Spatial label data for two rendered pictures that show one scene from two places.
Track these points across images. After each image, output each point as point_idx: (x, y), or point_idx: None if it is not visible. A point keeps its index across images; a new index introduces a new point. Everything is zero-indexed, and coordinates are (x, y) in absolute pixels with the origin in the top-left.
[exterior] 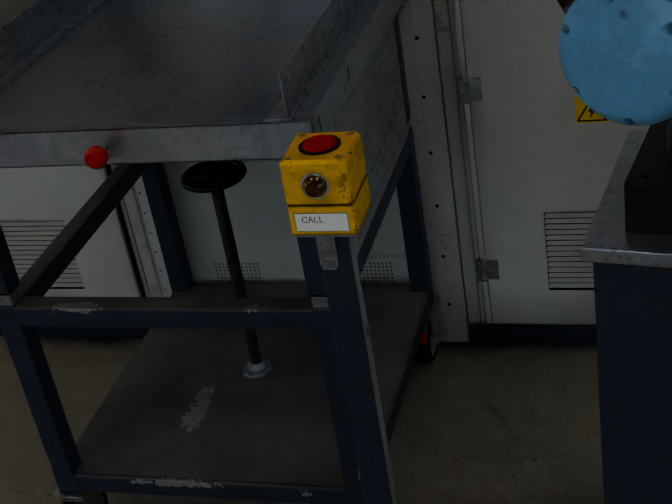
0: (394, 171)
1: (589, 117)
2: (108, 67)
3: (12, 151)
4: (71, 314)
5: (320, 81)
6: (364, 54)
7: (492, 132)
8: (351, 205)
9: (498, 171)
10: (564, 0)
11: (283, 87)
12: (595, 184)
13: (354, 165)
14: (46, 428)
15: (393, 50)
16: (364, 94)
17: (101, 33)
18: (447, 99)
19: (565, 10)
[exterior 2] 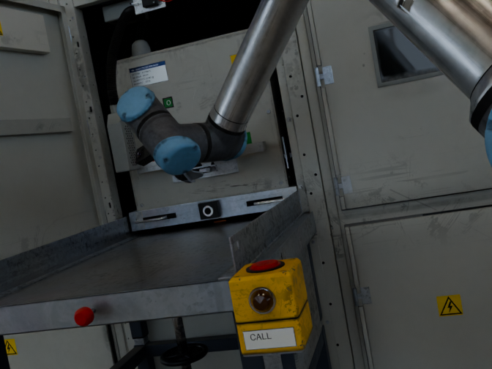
0: (315, 351)
1: (449, 312)
2: (110, 268)
3: (23, 319)
4: None
5: (261, 258)
6: (292, 252)
7: (380, 326)
8: (297, 318)
9: (387, 356)
10: (482, 108)
11: (233, 250)
12: (459, 362)
13: (297, 282)
14: None
15: (309, 267)
16: None
17: (111, 256)
18: (346, 304)
19: (483, 120)
